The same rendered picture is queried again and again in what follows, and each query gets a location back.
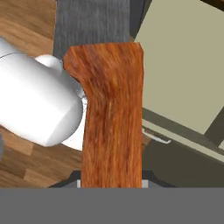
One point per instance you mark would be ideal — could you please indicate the beige open drawer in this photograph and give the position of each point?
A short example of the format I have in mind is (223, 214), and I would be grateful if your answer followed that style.
(180, 64)

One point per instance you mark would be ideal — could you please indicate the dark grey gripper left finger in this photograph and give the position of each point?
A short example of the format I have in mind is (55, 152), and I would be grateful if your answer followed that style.
(72, 181)

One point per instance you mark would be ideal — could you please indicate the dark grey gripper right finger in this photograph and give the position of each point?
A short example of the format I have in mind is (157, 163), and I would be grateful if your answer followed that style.
(151, 180)

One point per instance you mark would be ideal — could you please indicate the olive cupboard front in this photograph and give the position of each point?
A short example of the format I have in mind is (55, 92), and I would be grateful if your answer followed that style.
(180, 167)

